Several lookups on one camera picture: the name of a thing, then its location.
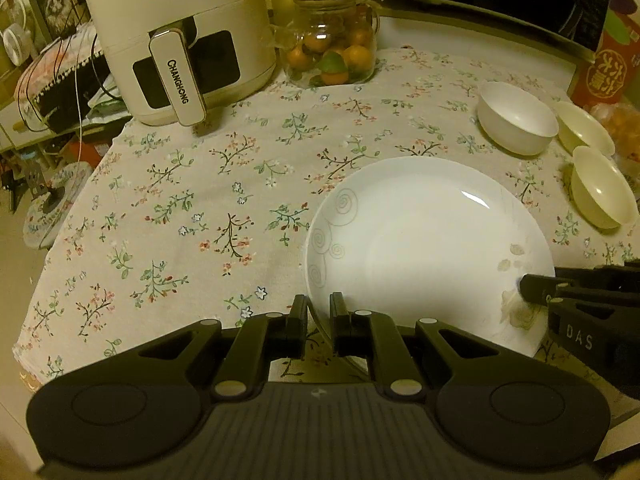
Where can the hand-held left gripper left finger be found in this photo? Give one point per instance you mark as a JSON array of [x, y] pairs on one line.
[[300, 322]]

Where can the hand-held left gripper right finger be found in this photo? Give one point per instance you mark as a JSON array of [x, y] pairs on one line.
[[340, 322]]

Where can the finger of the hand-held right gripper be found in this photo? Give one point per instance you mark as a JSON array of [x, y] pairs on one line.
[[537, 290], [585, 335]]

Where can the white plate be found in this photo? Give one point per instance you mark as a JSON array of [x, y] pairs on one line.
[[425, 250]]

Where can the cream bowl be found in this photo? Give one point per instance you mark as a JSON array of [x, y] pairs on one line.
[[605, 190], [585, 127]]

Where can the white bowl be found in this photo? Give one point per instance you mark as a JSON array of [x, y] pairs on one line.
[[515, 110]]

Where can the floral tablecloth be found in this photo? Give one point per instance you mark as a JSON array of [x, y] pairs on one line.
[[200, 185]]

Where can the plastic bag of oranges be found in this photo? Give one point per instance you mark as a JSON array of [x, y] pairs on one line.
[[625, 125]]

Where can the red cardboard box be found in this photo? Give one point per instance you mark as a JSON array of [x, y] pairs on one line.
[[605, 75]]

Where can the round floral stool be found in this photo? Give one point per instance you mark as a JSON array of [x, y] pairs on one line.
[[55, 205]]

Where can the glass jar of small oranges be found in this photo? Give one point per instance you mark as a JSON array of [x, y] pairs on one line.
[[325, 50]]

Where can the black appliance with lace cover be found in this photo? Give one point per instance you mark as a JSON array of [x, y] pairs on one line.
[[65, 85]]

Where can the white air fryer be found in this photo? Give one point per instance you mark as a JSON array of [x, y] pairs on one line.
[[200, 0]]

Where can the framed picture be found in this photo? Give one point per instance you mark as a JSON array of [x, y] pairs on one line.
[[55, 0]]

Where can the small white fan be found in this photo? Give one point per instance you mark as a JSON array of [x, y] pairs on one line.
[[14, 30]]

